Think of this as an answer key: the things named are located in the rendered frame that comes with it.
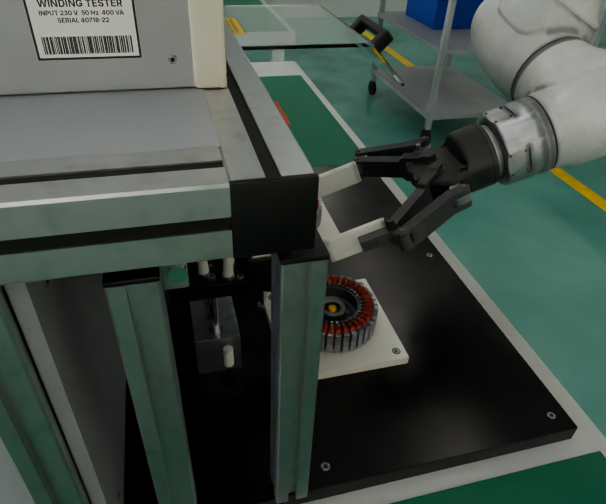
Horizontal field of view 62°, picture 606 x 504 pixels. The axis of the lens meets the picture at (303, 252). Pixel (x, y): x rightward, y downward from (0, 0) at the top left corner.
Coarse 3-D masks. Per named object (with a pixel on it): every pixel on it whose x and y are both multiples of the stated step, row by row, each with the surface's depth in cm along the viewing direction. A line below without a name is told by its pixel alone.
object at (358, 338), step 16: (336, 288) 65; (352, 288) 65; (336, 304) 64; (352, 304) 65; (368, 304) 62; (336, 320) 62; (352, 320) 60; (368, 320) 60; (336, 336) 58; (352, 336) 58; (368, 336) 61; (336, 352) 60
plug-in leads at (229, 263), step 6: (228, 258) 50; (198, 264) 51; (204, 264) 51; (228, 264) 51; (234, 264) 54; (198, 270) 52; (204, 270) 52; (228, 270) 51; (198, 276) 52; (204, 276) 52; (222, 276) 52; (228, 276) 52; (234, 276) 52
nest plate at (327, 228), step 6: (324, 210) 86; (324, 216) 84; (330, 216) 85; (324, 222) 83; (330, 222) 83; (318, 228) 81; (324, 228) 82; (330, 228) 82; (336, 228) 82; (324, 234) 80; (330, 234) 80; (336, 234) 80
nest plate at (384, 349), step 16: (368, 288) 70; (384, 320) 65; (384, 336) 63; (320, 352) 60; (352, 352) 60; (368, 352) 61; (384, 352) 61; (400, 352) 61; (320, 368) 58; (336, 368) 58; (352, 368) 59; (368, 368) 60
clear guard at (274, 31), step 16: (224, 16) 75; (240, 16) 75; (256, 16) 75; (272, 16) 76; (288, 16) 76; (304, 16) 77; (320, 16) 77; (256, 32) 68; (272, 32) 68; (288, 32) 69; (304, 32) 69; (320, 32) 69; (336, 32) 70; (352, 32) 70; (256, 48) 63; (272, 48) 63; (288, 48) 64; (304, 48) 64; (368, 48) 69; (384, 64) 68; (400, 80) 70
